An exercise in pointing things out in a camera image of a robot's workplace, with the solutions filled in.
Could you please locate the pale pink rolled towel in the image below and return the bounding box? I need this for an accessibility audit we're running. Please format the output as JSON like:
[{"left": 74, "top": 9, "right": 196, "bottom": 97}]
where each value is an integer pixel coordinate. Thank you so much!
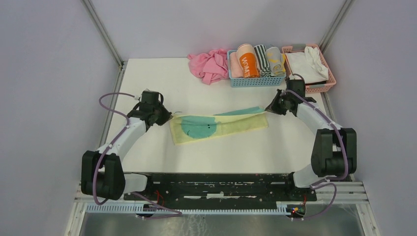
[{"left": 230, "top": 52, "right": 243, "bottom": 78}]

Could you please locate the white folded cloth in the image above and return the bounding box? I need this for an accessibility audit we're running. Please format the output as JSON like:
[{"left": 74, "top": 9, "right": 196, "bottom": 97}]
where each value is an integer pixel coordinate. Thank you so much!
[{"left": 286, "top": 46, "right": 329, "bottom": 84}]

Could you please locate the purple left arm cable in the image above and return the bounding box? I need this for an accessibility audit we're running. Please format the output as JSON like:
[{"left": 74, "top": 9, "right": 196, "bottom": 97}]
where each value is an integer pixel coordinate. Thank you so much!
[{"left": 92, "top": 92, "right": 183, "bottom": 220}]

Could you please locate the crumpled pink towel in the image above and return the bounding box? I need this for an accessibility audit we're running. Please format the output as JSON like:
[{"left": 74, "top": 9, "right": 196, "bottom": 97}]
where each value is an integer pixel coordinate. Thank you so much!
[{"left": 187, "top": 48, "right": 229, "bottom": 85}]

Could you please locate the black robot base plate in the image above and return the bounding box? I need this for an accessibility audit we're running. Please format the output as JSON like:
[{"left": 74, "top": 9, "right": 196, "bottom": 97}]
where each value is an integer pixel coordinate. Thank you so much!
[{"left": 141, "top": 173, "right": 317, "bottom": 210}]

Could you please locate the black white striped rolled towel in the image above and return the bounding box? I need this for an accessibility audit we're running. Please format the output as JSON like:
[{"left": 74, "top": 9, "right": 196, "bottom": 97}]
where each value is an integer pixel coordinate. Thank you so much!
[{"left": 254, "top": 44, "right": 271, "bottom": 77}]

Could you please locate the orange rolled towel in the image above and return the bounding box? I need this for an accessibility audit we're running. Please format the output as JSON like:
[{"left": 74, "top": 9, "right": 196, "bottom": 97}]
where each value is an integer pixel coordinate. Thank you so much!
[{"left": 237, "top": 44, "right": 260, "bottom": 78}]

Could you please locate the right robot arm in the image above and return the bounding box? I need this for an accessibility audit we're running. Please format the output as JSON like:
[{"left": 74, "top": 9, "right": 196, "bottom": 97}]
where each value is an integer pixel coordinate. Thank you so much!
[{"left": 266, "top": 79, "right": 357, "bottom": 201}]

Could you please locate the yellow grey patterned towel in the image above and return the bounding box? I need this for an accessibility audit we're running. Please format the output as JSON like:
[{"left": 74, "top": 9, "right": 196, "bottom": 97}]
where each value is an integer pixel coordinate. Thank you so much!
[{"left": 266, "top": 47, "right": 286, "bottom": 77}]

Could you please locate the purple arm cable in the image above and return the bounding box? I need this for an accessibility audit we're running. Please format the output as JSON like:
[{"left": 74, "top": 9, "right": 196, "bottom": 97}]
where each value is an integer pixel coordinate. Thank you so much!
[
  {"left": 281, "top": 73, "right": 350, "bottom": 221},
  {"left": 92, "top": 92, "right": 183, "bottom": 220}
]

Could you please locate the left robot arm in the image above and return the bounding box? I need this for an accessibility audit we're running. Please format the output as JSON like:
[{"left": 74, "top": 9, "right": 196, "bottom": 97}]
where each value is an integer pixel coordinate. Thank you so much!
[{"left": 81, "top": 90, "right": 172, "bottom": 206}]

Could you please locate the blue plastic basket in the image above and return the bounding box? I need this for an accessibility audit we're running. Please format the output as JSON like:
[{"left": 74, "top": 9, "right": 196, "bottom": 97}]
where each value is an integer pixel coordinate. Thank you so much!
[{"left": 227, "top": 50, "right": 287, "bottom": 88}]

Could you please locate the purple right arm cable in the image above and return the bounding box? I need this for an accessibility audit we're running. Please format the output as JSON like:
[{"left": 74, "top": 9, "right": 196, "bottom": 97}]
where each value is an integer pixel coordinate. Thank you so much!
[{"left": 281, "top": 73, "right": 350, "bottom": 221}]

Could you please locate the pink plastic basket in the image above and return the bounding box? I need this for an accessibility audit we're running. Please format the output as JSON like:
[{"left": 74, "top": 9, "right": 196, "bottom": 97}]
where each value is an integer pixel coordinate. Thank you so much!
[{"left": 281, "top": 44, "right": 336, "bottom": 93}]

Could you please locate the pale yellow teal towel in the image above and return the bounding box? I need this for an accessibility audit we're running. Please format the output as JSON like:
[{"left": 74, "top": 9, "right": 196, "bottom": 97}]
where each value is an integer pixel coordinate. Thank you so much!
[{"left": 170, "top": 107, "right": 268, "bottom": 145}]

